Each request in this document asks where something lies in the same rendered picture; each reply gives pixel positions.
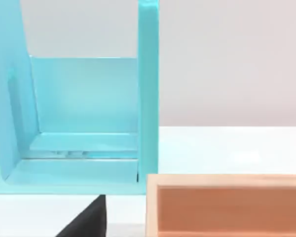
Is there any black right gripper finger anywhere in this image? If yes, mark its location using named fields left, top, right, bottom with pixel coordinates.
left=55, top=194, right=108, bottom=237

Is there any light blue rack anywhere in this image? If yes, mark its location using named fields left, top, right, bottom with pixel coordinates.
left=0, top=0, right=160, bottom=195

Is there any shallow salmon-coloured box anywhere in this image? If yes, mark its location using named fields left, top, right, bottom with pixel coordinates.
left=146, top=173, right=296, bottom=237

